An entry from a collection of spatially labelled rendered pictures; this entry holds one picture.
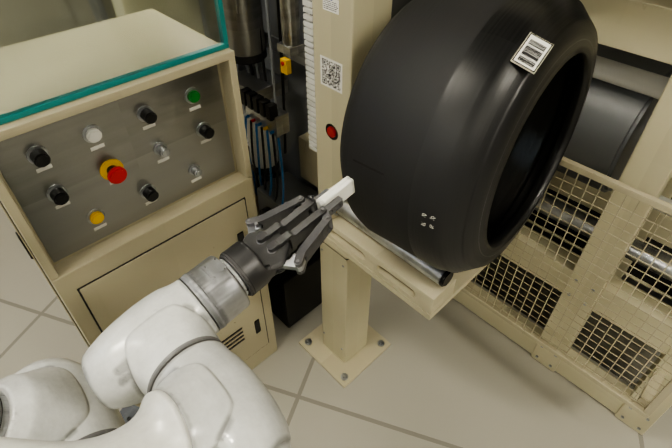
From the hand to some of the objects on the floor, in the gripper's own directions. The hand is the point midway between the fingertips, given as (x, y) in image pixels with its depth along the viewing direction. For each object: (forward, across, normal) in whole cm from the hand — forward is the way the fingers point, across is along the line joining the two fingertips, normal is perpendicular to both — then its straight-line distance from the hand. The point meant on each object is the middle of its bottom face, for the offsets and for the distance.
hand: (336, 196), depth 75 cm
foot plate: (+18, +34, +128) cm, 134 cm away
